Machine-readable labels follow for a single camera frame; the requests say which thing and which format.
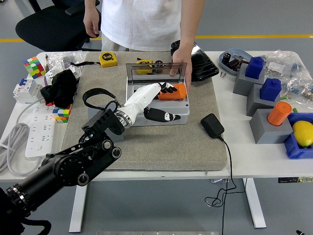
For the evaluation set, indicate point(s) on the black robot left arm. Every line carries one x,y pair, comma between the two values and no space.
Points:
68,166

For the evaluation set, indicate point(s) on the light blue tray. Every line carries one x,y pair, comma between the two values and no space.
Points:
240,52

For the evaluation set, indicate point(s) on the grey junction box with lid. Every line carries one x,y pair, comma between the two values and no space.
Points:
182,110

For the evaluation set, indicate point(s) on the person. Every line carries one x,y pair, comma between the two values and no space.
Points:
141,24

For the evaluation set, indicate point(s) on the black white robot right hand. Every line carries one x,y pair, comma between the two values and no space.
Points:
300,232

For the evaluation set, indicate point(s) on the clear bag with packages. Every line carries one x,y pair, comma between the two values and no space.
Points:
61,60

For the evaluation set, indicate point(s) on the table control panel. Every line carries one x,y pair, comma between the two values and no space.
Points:
293,180

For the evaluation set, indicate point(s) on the orange cylinder battery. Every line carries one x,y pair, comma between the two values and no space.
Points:
278,113
174,95

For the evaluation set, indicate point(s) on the clear bag of parts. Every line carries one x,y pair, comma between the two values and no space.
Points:
281,63
299,88

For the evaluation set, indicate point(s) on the grey-brown mat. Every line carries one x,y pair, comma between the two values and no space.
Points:
159,147

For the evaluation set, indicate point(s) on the black office chair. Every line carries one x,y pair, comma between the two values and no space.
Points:
49,27

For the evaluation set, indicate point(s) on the yellow lemon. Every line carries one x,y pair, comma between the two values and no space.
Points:
303,133

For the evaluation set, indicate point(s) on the Rubik's cube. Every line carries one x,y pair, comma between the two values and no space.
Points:
34,67
62,113

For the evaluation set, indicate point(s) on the black cloth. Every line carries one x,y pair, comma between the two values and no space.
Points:
61,85

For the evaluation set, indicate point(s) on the blue plastic bin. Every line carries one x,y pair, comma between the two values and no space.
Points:
292,147

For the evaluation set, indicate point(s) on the person's right forearm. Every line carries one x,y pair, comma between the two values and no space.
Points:
92,6

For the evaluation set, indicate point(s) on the glossy black case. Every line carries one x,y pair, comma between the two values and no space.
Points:
203,63

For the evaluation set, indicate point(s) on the brown electronic components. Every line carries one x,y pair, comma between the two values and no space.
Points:
234,64

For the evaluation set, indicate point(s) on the person's right hand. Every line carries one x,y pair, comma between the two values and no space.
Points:
91,24

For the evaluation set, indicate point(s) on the white circuit breaker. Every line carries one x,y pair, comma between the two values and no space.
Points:
24,90

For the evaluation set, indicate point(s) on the person's left hand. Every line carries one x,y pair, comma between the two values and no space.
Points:
183,58

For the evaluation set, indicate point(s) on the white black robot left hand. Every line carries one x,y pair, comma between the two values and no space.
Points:
141,96

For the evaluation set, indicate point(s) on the black capacitor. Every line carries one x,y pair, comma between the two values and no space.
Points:
226,58
159,65

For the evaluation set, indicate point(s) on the round yellow tape measure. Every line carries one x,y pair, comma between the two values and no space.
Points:
144,68

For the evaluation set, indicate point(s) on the person's left forearm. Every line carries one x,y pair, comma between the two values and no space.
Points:
192,24

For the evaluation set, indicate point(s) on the grey holder block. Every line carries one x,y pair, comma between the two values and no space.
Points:
254,104
242,84
94,115
266,133

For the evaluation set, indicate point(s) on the blue bottle-shaped block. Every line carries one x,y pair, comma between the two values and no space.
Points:
254,67
270,89

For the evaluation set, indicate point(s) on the white power strip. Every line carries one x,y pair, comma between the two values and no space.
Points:
39,137

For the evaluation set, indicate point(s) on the black power adapter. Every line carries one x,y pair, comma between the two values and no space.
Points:
212,126

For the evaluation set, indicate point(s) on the white table leg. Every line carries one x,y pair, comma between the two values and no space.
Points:
78,208
255,205

